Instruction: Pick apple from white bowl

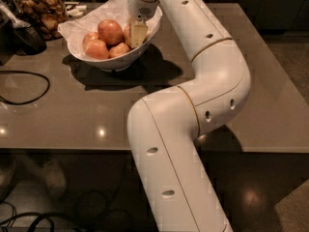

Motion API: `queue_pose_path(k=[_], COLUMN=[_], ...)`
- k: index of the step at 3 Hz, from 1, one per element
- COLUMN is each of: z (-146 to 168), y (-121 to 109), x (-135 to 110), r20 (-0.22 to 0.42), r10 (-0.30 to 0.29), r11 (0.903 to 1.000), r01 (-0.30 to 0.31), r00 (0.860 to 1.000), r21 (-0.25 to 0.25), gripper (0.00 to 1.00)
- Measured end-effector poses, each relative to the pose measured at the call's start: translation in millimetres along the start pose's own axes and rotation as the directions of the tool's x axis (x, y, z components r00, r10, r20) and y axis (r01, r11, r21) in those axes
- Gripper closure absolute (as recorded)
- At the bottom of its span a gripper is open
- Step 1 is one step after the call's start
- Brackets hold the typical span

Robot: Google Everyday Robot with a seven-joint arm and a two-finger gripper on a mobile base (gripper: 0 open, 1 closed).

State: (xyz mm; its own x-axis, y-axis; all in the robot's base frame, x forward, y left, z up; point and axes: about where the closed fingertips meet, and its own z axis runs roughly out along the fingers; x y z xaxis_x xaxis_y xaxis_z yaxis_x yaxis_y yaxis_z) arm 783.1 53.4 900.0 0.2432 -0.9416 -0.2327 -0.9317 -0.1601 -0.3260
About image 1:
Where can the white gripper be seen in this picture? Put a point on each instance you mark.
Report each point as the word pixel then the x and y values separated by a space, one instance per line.
pixel 140 9

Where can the white shoe under table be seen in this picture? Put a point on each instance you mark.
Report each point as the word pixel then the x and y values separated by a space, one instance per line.
pixel 48 170

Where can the white paper liner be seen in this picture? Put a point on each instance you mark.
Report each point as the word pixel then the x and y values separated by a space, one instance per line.
pixel 109 10

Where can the red apple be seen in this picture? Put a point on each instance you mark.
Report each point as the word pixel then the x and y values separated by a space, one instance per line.
pixel 96 49
pixel 90 38
pixel 127 36
pixel 119 50
pixel 110 31

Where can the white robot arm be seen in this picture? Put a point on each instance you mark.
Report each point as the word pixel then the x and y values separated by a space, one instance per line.
pixel 163 126

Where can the small white items on table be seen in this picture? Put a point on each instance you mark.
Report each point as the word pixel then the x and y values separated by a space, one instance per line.
pixel 76 10

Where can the white ceramic bowl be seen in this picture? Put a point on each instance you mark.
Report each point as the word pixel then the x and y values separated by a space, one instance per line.
pixel 119 60

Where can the glass jar of chips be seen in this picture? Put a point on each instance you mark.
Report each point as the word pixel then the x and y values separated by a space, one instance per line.
pixel 44 15

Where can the black appliance with handle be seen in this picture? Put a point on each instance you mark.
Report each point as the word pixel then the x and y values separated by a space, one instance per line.
pixel 26 37

